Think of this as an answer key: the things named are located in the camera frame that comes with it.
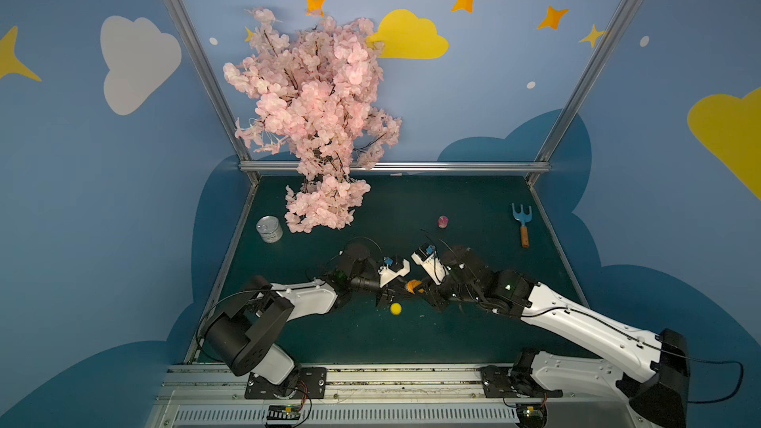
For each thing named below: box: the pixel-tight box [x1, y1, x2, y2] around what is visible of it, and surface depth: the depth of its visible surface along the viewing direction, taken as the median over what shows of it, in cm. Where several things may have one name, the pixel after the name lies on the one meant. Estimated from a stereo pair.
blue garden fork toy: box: [511, 203, 534, 249], surface depth 110 cm
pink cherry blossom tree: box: [222, 9, 403, 234], surface depth 75 cm
